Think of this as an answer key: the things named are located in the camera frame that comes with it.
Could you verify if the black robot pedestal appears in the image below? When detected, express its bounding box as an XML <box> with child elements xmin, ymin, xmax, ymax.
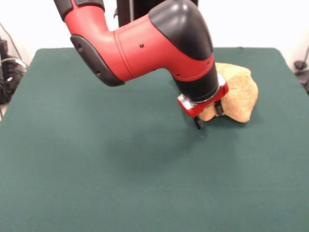
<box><xmin>113</xmin><ymin>0</ymin><xmax>199</xmax><ymax>29</ymax></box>

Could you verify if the orange terry towel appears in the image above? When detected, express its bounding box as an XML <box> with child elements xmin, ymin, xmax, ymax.
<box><xmin>200</xmin><ymin>62</ymin><xmax>259</xmax><ymax>123</ymax></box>

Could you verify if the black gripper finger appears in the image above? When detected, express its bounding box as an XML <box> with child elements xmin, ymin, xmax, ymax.
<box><xmin>194</xmin><ymin>116</ymin><xmax>205</xmax><ymax>131</ymax></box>
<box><xmin>214</xmin><ymin>100</ymin><xmax>224</xmax><ymax>116</ymax></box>

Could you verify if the bundle of black cables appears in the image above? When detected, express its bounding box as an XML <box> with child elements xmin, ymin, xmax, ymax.
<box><xmin>0</xmin><ymin>57</ymin><xmax>28</xmax><ymax>105</ymax></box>

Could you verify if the dark green table cloth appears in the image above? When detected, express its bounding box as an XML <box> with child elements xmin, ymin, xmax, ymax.
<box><xmin>0</xmin><ymin>47</ymin><xmax>309</xmax><ymax>232</ymax></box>

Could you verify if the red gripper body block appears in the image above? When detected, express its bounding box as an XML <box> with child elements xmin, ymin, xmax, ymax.
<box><xmin>177</xmin><ymin>82</ymin><xmax>229</xmax><ymax>118</ymax></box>

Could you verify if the black power strip red switch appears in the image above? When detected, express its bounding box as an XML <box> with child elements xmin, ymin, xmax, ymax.
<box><xmin>0</xmin><ymin>38</ymin><xmax>9</xmax><ymax>60</ymax></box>

